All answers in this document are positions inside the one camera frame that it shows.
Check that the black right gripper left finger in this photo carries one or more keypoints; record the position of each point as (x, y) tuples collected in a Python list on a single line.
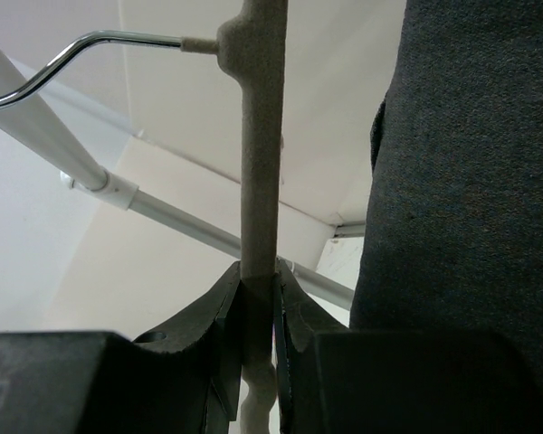
[(195, 388)]

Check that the white metal clothes rack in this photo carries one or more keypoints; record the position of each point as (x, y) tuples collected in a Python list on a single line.
[(39, 129)]

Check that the grey trouser hanger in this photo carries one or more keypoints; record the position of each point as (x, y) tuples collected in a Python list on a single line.
[(250, 48)]

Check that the black trousers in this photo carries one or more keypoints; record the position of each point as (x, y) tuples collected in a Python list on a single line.
[(454, 226)]

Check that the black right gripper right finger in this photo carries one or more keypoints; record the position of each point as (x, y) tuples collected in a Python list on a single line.
[(297, 319)]

